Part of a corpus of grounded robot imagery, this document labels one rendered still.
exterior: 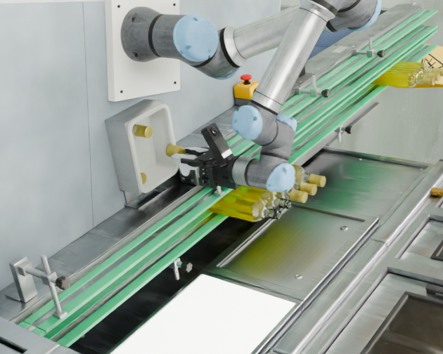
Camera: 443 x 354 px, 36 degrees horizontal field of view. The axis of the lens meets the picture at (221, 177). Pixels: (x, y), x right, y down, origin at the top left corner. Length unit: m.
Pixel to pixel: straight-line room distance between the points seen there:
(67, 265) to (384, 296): 0.85
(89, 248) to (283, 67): 0.70
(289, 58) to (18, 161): 0.70
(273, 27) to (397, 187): 0.86
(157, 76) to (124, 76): 0.14
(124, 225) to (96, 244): 0.11
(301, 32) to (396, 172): 1.03
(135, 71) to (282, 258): 0.68
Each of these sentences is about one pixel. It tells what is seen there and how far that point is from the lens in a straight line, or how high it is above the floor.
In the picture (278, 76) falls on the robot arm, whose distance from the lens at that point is 1.63.
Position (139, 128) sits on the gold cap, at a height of 0.79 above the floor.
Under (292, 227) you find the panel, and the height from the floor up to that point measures 1.10.
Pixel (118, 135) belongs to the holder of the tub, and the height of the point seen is 0.79.
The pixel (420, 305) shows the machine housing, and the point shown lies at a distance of 1.90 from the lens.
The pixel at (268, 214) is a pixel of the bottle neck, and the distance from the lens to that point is 1.99.
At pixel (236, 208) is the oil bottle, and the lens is 2.03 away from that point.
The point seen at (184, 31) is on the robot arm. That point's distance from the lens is 1.79.
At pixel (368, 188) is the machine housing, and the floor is 1.18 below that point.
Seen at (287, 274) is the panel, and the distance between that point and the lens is 1.95.
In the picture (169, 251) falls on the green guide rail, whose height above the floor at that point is 0.92.
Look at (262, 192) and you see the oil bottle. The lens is 2.05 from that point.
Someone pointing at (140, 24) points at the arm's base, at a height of 0.83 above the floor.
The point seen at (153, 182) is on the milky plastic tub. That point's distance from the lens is 1.99.
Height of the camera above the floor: 2.12
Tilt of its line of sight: 35 degrees down
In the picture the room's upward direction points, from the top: 102 degrees clockwise
